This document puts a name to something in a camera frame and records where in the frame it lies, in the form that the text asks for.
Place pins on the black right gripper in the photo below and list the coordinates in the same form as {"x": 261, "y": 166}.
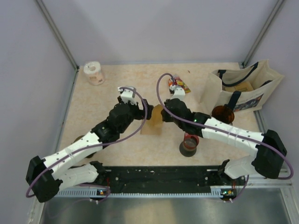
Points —
{"x": 165, "y": 117}

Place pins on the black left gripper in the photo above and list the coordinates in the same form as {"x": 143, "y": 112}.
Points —
{"x": 140, "y": 114}

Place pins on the brown paper coffee filter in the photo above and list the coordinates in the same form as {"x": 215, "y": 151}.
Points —
{"x": 151, "y": 129}
{"x": 156, "y": 117}

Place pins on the amber plastic coffee dripper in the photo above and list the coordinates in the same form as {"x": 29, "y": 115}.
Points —
{"x": 223, "y": 113}

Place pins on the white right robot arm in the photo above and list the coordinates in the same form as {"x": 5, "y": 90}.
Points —
{"x": 266, "y": 152}

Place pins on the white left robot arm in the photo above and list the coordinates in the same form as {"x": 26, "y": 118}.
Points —
{"x": 51, "y": 174}

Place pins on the colourful snack packet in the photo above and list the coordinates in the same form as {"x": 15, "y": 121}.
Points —
{"x": 175, "y": 80}

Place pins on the wrapped toilet paper roll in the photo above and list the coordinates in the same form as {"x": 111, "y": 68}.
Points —
{"x": 92, "y": 71}

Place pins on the cream canvas tote bag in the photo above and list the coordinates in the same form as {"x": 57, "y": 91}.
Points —
{"x": 255, "y": 83}

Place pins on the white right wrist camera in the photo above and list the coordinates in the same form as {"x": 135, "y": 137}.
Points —
{"x": 177, "y": 92}

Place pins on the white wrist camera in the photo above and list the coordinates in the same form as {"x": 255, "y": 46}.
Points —
{"x": 177, "y": 92}
{"x": 127, "y": 95}

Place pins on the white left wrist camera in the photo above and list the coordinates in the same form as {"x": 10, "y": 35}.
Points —
{"x": 127, "y": 95}

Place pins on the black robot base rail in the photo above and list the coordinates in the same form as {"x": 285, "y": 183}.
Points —
{"x": 163, "y": 179}

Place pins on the right aluminium frame post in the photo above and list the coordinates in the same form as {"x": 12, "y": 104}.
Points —
{"x": 263, "y": 32}

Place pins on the aluminium frame post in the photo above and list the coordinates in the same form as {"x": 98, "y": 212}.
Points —
{"x": 57, "y": 34}
{"x": 263, "y": 32}

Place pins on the left aluminium frame post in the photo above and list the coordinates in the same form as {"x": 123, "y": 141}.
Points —
{"x": 57, "y": 34}

